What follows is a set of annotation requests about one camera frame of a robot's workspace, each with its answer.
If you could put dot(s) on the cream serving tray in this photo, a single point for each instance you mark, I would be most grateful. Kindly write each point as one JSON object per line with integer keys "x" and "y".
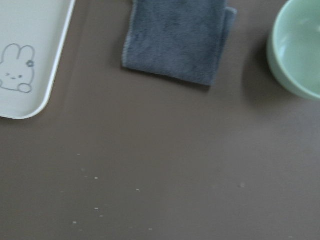
{"x": 32, "y": 37}

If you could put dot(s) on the grey folded cloth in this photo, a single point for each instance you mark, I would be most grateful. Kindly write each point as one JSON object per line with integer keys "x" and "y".
{"x": 180, "y": 39}

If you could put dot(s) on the mint green bowl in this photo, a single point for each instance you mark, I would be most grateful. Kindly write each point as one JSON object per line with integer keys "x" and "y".
{"x": 293, "y": 48}

